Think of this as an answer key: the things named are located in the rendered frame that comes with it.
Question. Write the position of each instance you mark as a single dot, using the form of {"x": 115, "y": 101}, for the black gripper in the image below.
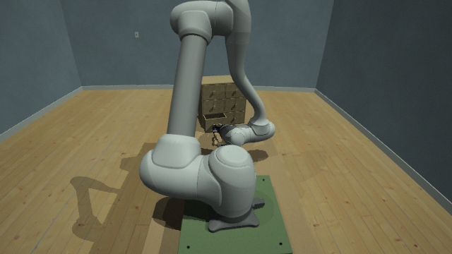
{"x": 217, "y": 129}

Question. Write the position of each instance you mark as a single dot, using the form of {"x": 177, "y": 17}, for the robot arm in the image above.
{"x": 225, "y": 178}

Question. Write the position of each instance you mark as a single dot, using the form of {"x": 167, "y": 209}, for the dark brown wooden chest of drawers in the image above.
{"x": 211, "y": 80}

